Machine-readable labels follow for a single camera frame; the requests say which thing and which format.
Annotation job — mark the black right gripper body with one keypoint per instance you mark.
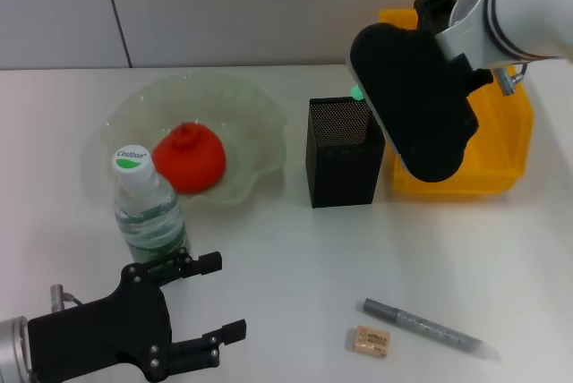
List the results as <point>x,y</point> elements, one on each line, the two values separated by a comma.
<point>433,7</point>

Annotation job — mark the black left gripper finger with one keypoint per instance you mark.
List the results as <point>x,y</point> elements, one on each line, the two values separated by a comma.
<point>233,331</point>
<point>208,262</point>

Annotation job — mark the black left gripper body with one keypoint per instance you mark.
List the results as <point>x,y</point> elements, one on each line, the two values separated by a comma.
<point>98,334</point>

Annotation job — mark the clear bottle with green label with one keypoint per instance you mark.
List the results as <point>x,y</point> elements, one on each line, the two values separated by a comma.
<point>150,222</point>

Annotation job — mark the red-orange toy fruit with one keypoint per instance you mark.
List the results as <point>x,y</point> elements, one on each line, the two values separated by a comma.
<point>188,164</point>

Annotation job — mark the beige eraser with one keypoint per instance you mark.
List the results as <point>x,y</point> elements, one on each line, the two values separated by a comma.
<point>369,340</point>

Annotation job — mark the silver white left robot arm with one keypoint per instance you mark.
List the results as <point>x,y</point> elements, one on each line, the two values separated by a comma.
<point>12,347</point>

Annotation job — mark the wavy green glass fruit plate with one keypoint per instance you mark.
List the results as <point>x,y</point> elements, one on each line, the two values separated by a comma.
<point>255,132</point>

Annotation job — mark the black mesh pen holder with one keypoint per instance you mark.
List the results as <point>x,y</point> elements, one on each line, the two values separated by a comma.
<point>344,164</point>

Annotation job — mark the grey marker pen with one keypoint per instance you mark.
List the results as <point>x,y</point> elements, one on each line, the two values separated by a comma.
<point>425,325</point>

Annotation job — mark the yellow plastic bin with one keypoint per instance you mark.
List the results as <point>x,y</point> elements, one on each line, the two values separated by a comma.
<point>501,141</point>

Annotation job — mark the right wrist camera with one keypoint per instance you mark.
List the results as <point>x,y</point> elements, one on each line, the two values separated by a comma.
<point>416,101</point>

